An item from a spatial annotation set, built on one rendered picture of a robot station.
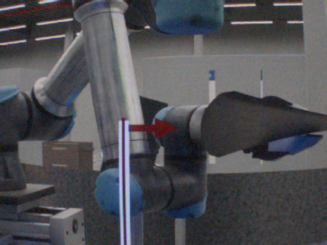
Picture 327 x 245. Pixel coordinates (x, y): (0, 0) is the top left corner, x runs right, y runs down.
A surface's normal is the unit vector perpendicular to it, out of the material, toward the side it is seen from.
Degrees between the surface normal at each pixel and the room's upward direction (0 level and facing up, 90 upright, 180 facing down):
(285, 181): 90
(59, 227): 90
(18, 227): 90
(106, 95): 84
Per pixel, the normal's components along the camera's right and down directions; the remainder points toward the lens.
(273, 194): 0.19, 0.01
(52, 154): -0.33, 0.01
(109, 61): 0.07, -0.18
